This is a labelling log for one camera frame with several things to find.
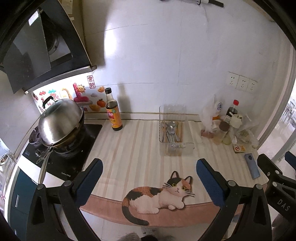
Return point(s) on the steel wok lid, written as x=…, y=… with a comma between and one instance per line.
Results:
x=58, y=120

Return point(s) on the black range hood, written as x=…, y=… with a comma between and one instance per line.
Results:
x=42, y=42

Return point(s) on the dark bottle red cap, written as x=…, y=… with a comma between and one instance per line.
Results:
x=231, y=111

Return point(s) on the striped cat placemat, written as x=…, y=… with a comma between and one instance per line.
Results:
x=131, y=158

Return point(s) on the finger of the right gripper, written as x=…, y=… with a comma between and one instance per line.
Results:
x=290, y=158
x=273, y=173

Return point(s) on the white wall socket panel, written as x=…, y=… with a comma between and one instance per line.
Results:
x=242, y=83

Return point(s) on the steel round spoon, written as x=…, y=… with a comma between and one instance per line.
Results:
x=173, y=124

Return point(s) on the clear plastic bag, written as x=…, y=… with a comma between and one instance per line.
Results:
x=210, y=112

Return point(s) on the soy sauce bottle yellow label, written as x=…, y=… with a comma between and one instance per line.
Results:
x=113, y=110

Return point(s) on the wok with long handle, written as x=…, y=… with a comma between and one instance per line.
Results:
x=67, y=144

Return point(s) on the wooden chopstick green band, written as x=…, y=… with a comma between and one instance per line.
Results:
x=177, y=132

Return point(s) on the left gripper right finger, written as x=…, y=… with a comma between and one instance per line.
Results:
x=214, y=183

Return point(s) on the small red yellow box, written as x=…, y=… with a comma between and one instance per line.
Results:
x=238, y=148

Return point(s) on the clear plastic utensil tray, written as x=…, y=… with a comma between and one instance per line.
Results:
x=176, y=113

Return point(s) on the glass jar brown lid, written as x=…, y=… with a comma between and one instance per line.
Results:
x=221, y=132

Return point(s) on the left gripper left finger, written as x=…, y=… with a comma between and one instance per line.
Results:
x=85, y=182

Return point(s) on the blue smartphone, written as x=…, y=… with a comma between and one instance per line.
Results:
x=252, y=165

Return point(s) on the black gas stove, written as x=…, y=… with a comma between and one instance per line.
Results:
x=65, y=163

